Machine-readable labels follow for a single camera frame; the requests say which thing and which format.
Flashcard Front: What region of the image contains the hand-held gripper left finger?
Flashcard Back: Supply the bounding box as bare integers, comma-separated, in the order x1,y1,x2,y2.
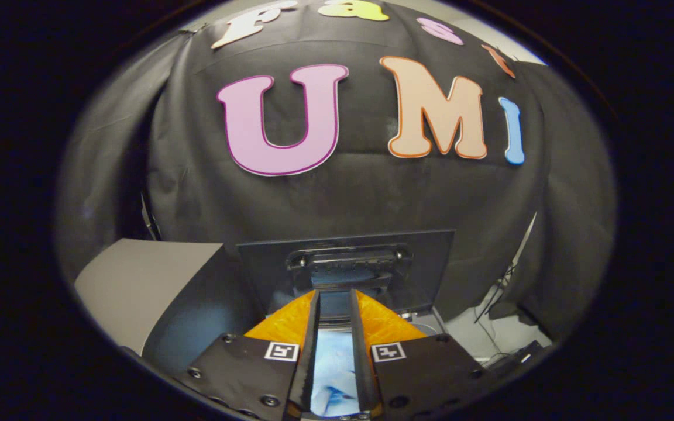
188,291,320,421

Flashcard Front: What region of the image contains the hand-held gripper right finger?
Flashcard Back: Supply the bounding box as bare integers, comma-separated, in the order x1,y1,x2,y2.
352,289,490,420

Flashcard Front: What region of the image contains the blue garment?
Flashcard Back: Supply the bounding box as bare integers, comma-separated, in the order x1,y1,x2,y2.
312,330,362,417

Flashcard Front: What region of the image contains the black box on floor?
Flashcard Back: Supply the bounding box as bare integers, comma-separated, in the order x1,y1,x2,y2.
486,339,551,378

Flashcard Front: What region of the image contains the beige and black cabinet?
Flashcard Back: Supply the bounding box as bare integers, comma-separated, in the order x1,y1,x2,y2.
74,239,267,376

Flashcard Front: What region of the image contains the black backdrop cloth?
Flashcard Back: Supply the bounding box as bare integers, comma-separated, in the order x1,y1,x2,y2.
56,0,617,343

